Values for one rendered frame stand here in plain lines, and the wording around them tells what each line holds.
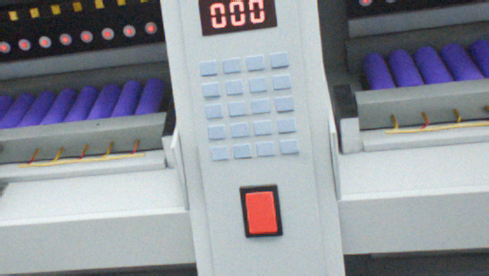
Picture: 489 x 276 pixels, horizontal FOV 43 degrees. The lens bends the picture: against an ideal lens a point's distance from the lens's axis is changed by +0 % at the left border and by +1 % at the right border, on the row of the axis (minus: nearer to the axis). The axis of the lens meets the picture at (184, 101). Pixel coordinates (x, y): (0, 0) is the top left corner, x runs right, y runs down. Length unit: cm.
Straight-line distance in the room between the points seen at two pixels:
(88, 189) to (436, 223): 23
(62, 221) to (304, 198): 16
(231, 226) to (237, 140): 6
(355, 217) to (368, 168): 4
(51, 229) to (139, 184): 7
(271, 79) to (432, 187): 12
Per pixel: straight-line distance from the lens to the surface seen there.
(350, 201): 40
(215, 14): 37
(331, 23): 58
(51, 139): 49
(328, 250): 41
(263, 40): 37
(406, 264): 60
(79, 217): 43
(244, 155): 38
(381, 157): 43
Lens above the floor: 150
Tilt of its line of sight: 8 degrees down
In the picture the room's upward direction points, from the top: 8 degrees counter-clockwise
